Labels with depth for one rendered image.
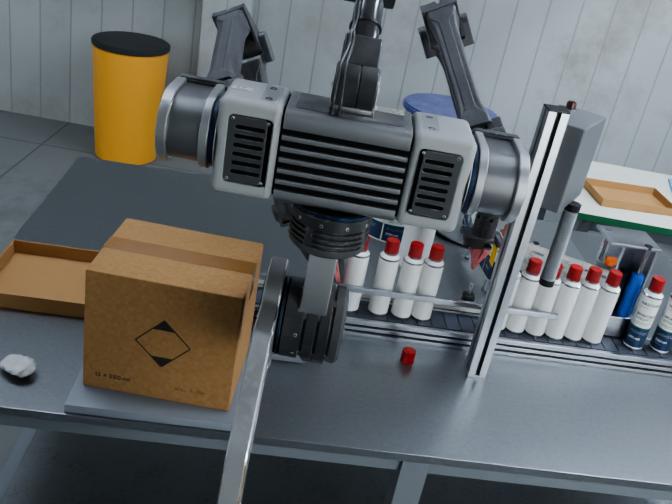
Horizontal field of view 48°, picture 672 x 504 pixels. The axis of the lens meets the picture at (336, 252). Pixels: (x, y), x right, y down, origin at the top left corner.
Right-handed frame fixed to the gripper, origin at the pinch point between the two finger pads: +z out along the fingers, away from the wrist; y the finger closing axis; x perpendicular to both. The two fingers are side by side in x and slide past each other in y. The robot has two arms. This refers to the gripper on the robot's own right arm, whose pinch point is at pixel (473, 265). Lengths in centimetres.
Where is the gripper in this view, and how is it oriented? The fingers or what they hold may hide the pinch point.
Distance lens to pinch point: 197.2
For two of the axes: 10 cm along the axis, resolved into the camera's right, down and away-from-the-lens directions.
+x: 0.2, 4.6, -8.9
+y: -9.8, -1.5, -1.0
